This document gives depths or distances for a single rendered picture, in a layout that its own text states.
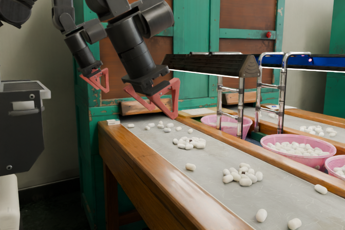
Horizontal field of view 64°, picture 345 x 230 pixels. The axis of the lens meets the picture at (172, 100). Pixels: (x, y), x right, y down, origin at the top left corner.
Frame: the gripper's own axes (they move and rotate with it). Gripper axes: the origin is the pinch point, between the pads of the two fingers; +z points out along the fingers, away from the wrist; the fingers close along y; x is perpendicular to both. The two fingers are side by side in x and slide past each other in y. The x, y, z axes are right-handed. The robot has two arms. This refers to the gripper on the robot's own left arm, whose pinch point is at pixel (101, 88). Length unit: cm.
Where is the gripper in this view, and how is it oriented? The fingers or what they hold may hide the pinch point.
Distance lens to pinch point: 97.8
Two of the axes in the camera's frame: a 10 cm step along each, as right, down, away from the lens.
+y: -5.1, -1.4, 8.5
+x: -7.7, 5.2, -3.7
